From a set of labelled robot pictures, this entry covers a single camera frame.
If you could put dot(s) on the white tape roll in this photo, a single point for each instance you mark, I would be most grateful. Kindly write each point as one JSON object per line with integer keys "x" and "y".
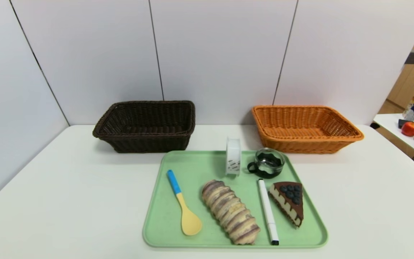
{"x": 233, "y": 158}

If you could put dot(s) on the swirled brown bread loaf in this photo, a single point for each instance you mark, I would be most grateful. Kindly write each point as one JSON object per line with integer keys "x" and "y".
{"x": 228, "y": 212}

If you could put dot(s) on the blue and yellow spoon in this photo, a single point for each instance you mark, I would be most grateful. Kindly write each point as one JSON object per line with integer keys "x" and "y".
{"x": 191, "y": 223}

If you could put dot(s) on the chocolate blueberry cake slice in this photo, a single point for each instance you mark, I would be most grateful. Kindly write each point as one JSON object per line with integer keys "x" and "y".
{"x": 291, "y": 201}

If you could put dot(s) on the dark brown wicker basket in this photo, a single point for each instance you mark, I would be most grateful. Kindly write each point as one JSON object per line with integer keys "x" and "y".
{"x": 146, "y": 144}

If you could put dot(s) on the orange wicker basket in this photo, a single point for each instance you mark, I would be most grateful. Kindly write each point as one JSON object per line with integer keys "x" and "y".
{"x": 300, "y": 145}

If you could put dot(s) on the light green plastic tray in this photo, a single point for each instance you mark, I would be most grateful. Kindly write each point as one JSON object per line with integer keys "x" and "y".
{"x": 207, "y": 169}

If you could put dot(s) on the white marker pen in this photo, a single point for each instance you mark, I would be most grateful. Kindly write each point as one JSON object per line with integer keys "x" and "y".
{"x": 267, "y": 212}

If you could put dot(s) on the white side table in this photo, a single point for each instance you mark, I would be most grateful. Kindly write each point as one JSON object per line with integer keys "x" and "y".
{"x": 390, "y": 124}

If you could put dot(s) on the clear glass bottle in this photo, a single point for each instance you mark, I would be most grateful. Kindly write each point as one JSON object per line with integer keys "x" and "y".
{"x": 409, "y": 115}

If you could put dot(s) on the red apple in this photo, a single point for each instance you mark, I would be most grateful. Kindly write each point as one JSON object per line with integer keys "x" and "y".
{"x": 410, "y": 128}

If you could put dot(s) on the wooden cabinet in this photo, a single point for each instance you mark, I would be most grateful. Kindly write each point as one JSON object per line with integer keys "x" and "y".
{"x": 412, "y": 82}

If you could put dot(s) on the grey plaque on cabinet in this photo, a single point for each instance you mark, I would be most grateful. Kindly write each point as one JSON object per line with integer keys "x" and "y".
{"x": 412, "y": 57}

